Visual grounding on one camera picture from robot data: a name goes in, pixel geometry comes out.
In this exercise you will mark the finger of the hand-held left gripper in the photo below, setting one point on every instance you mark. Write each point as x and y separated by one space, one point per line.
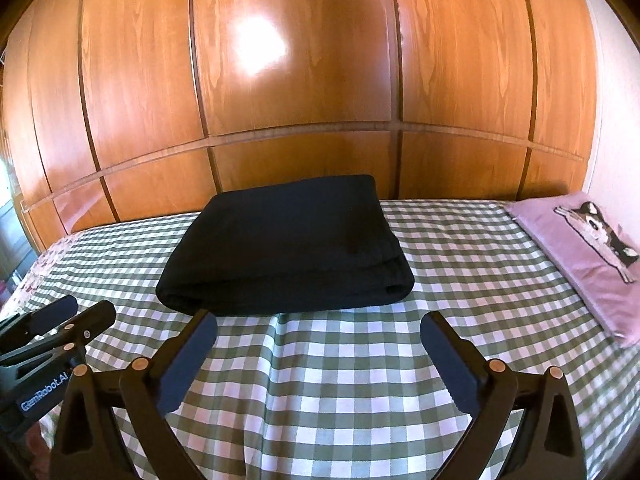
97 317
52 311

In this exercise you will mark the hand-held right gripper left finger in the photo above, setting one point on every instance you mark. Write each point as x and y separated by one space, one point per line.
187 365

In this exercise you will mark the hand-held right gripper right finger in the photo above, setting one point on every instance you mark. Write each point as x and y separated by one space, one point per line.
450 360

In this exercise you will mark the black pants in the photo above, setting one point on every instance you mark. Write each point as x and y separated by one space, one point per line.
285 240

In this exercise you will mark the floral bedspread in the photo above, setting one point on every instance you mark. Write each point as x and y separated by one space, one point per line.
47 260

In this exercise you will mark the green checkered bed sheet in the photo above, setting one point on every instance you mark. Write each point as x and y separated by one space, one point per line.
350 385

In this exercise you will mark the purple pillow with dog print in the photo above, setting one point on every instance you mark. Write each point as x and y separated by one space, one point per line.
565 255

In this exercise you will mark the wooden wardrobe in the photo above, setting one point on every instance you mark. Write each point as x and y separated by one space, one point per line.
300 60

